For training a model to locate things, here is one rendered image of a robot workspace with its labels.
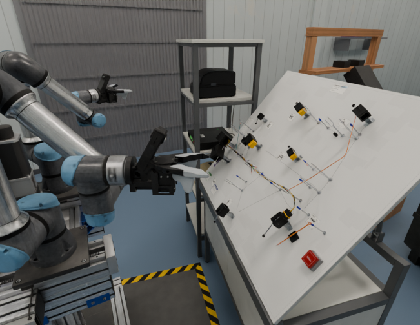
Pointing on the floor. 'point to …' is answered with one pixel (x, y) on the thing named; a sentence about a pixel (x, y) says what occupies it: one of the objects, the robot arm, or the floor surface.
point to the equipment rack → (195, 209)
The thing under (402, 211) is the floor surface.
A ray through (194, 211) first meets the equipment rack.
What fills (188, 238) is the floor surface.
